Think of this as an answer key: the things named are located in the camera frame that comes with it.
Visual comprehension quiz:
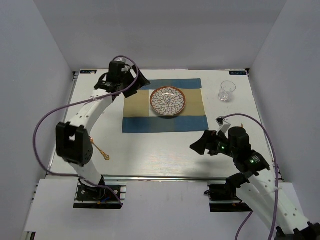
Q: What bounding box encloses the blue label sticker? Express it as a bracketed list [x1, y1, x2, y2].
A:
[79, 69, 97, 75]
[229, 71, 247, 76]

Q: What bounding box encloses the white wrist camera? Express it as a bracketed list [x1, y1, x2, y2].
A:
[216, 116, 231, 136]
[116, 57, 131, 72]

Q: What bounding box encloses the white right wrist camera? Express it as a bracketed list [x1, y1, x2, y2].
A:
[216, 116, 231, 136]

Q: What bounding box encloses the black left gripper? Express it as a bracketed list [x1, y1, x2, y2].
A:
[119, 65, 150, 98]

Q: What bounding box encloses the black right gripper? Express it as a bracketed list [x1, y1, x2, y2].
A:
[190, 129, 238, 158]

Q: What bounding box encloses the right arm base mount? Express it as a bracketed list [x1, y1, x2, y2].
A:
[203, 184, 252, 213]

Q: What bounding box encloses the blue label sticker left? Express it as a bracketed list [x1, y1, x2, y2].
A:
[79, 69, 97, 75]

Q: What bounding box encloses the blue yellow striped cloth placemat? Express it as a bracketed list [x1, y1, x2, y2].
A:
[122, 78, 209, 134]

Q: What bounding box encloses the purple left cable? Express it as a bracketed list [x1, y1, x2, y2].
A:
[32, 55, 140, 208]

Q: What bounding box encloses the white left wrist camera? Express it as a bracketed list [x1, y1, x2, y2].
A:
[116, 57, 131, 72]

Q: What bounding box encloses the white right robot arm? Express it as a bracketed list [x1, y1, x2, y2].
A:
[190, 126, 320, 240]

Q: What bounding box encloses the floral patterned ceramic plate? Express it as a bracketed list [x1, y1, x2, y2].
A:
[149, 86, 186, 117]

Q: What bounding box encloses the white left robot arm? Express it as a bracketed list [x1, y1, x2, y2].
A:
[55, 57, 150, 200]

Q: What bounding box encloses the blue label sticker right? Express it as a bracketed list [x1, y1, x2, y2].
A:
[229, 71, 247, 76]

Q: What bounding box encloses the gold fork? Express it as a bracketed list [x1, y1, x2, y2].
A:
[90, 137, 110, 161]

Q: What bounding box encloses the clear drinking glass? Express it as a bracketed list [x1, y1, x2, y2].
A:
[218, 80, 237, 102]

